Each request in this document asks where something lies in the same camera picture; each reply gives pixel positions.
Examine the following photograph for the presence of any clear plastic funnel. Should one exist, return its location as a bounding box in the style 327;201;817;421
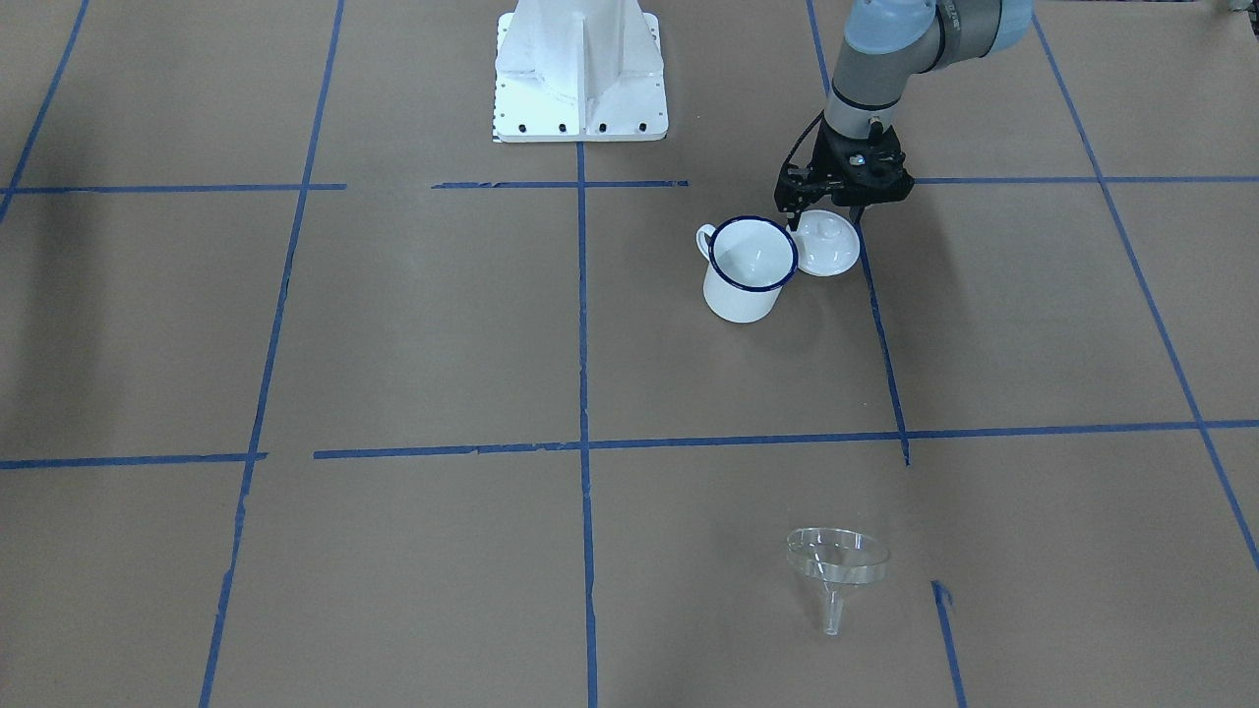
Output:
784;527;891;637

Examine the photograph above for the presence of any brown paper table mat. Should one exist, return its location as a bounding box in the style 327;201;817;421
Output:
3;1;1256;707

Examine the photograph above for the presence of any white enamel mug blue rim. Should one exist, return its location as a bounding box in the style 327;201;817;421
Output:
695;215;799;325

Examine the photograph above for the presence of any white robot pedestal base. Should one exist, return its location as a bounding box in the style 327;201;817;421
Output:
492;1;670;144

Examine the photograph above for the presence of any white ceramic lid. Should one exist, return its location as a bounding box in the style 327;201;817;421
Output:
792;209;862;277

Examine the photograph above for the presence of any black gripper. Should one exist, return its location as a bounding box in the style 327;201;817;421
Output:
773;123;917;233

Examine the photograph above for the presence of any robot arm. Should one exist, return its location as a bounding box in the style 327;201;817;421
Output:
773;1;1035;231

